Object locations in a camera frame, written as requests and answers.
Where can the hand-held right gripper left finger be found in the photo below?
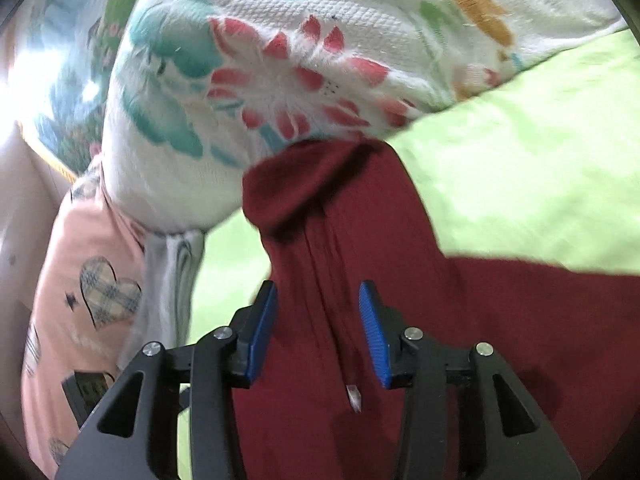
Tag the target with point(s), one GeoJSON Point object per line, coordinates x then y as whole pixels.
{"type": "Point", "coordinates": [260, 340]}

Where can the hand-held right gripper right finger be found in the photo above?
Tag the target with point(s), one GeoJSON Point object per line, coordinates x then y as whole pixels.
{"type": "Point", "coordinates": [376, 340]}

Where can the maroon knit sweater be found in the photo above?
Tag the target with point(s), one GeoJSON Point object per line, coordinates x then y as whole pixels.
{"type": "Point", "coordinates": [325, 240]}

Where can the grey towel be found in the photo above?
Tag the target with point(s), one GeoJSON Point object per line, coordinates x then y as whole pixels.
{"type": "Point", "coordinates": [165, 280]}

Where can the light green bedsheet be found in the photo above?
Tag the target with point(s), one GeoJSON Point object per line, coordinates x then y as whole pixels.
{"type": "Point", "coordinates": [500, 175]}

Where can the pink heart print pillow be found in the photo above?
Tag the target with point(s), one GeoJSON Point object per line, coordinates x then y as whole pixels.
{"type": "Point", "coordinates": [65, 260]}

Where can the white floral blanket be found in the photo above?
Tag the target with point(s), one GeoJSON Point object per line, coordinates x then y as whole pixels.
{"type": "Point", "coordinates": [280, 80]}

